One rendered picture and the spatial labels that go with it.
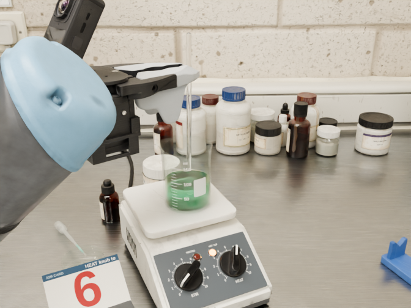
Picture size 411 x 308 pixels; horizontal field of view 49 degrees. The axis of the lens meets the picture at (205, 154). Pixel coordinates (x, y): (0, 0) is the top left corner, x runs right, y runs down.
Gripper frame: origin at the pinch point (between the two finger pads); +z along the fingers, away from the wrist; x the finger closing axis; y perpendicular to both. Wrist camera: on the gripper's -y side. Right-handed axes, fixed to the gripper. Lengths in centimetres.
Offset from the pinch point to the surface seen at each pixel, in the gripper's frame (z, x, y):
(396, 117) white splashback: 65, -9, 22
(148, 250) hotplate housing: -8.3, 3.9, 19.4
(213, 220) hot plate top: -0.2, 5.6, 17.5
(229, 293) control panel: -2.9, 12.0, 22.8
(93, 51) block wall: 12, -53, 8
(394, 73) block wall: 67, -13, 13
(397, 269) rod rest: 18.7, 19.9, 24.8
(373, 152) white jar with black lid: 48, -3, 24
